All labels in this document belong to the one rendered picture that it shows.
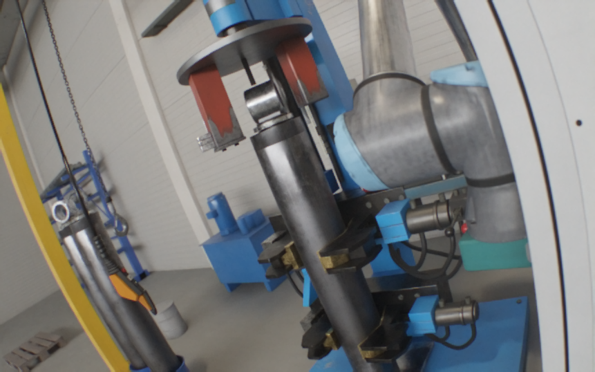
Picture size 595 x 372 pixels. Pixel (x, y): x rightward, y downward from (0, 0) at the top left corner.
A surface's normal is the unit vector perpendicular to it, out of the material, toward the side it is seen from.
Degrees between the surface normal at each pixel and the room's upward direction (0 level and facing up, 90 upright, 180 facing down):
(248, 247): 90
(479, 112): 89
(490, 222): 70
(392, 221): 90
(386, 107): 40
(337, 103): 90
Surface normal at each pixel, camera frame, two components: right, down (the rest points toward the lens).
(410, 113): -0.62, -0.29
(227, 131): 0.36, 0.03
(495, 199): -0.76, 0.06
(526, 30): -0.64, 0.39
